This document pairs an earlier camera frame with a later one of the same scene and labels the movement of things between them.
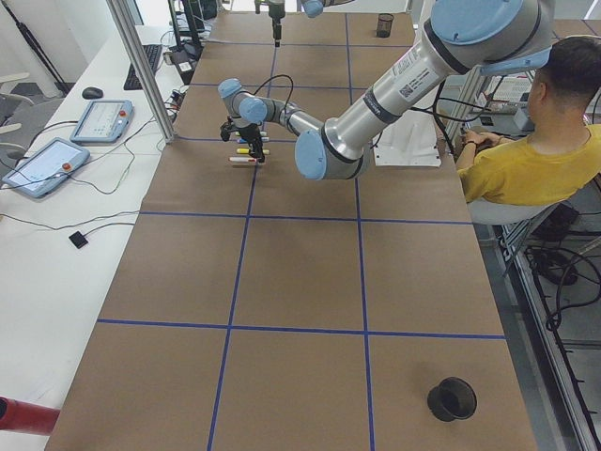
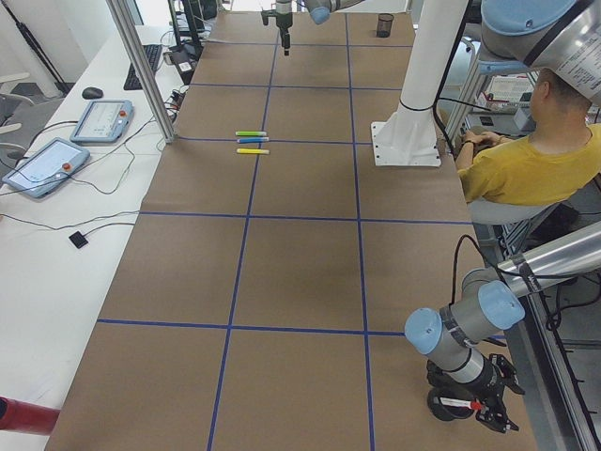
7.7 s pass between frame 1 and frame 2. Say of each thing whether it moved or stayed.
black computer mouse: stayed
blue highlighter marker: stayed
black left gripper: moved
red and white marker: moved
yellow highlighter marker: stayed
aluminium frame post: stayed
